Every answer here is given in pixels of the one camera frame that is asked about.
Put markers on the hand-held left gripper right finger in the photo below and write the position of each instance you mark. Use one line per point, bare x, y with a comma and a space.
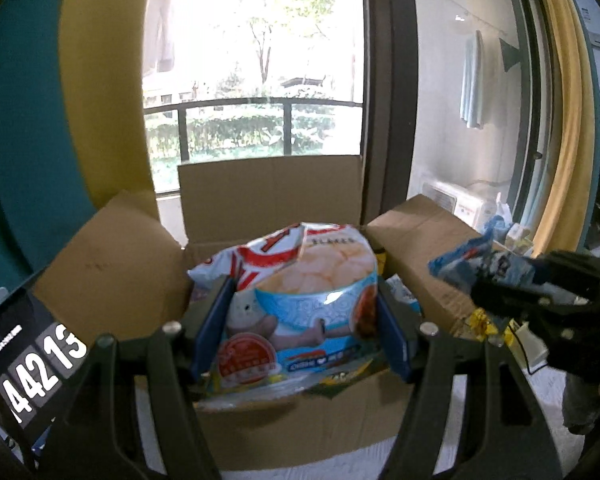
395, 335

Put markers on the brown cardboard box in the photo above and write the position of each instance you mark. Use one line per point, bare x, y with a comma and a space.
105, 270

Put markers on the white balcony appliance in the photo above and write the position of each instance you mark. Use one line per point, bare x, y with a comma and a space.
455, 205

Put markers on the teal curtain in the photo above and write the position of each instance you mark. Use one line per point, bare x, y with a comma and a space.
25, 135

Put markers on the dark sliding door frame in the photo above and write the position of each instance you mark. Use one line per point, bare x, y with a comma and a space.
387, 85

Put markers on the hanging pale garment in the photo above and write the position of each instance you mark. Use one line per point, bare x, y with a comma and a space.
472, 80

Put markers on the blue white snack packet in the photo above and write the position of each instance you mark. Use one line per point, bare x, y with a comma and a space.
475, 260

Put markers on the black tablet showing clock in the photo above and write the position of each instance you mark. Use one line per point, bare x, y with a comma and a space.
30, 360

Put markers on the person's right forearm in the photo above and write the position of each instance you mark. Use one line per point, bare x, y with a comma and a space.
582, 405

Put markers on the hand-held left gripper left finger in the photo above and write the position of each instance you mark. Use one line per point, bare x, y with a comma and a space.
215, 330

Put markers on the yellow curtain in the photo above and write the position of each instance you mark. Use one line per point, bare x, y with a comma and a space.
570, 110
105, 85

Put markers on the black balcony railing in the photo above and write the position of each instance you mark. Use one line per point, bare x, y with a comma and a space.
240, 102

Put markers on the white red blue puffed bag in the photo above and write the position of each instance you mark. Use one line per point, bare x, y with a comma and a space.
300, 300

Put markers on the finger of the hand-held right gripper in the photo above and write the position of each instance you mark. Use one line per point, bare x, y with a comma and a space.
510, 296
570, 266

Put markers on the white plastic basket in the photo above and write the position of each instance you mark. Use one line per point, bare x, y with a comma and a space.
512, 240

